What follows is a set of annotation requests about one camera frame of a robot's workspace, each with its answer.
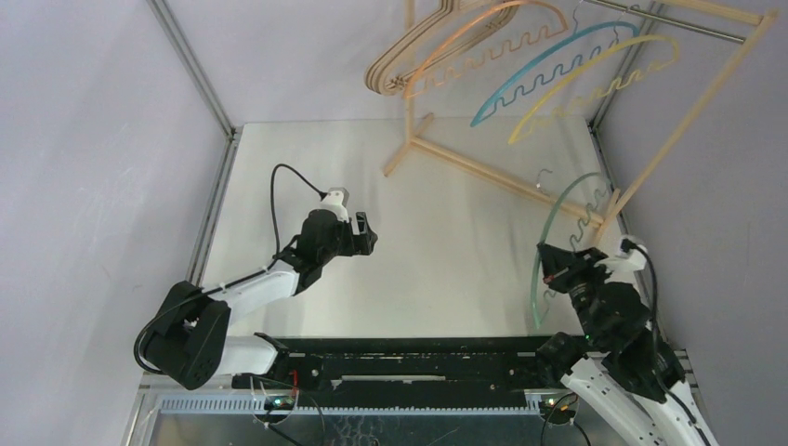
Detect green plastic hanger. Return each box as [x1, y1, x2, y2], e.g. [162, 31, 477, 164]
[530, 168, 617, 331]

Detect yellow plastic hanger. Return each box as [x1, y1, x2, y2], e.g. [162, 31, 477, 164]
[507, 34, 680, 145]

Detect blue plastic hanger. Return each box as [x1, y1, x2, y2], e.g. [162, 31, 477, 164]
[469, 11, 640, 127]

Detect orange plastic hanger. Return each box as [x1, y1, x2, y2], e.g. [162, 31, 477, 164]
[395, 1, 569, 99]

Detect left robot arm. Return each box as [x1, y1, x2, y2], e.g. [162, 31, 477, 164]
[133, 209, 378, 390]

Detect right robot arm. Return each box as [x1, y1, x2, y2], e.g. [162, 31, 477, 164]
[536, 237, 717, 445]

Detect right circuit board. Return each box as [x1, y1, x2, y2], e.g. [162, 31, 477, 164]
[540, 395, 578, 415]

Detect circuit board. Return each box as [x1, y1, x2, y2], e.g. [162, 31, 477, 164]
[263, 396, 297, 413]
[540, 395, 578, 415]

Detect left circuit board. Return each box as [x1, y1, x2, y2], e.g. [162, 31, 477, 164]
[263, 396, 297, 413]

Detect metal hanging rod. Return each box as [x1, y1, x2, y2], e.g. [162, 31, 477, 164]
[581, 0, 746, 45]

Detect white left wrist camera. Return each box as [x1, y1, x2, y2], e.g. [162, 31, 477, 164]
[320, 187, 350, 223]

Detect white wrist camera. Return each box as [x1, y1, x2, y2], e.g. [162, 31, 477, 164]
[320, 187, 350, 223]
[594, 235, 648, 287]

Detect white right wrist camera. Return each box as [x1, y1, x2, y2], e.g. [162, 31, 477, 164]
[594, 235, 648, 287]

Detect wooden clothes rack frame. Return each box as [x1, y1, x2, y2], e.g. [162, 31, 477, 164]
[383, 1, 779, 243]

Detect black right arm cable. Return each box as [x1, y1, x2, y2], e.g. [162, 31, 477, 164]
[622, 240, 709, 446]

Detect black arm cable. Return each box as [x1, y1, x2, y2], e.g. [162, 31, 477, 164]
[132, 164, 327, 375]
[622, 240, 709, 446]

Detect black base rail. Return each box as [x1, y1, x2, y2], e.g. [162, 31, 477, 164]
[230, 335, 566, 412]

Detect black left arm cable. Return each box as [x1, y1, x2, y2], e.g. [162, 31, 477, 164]
[132, 164, 327, 375]

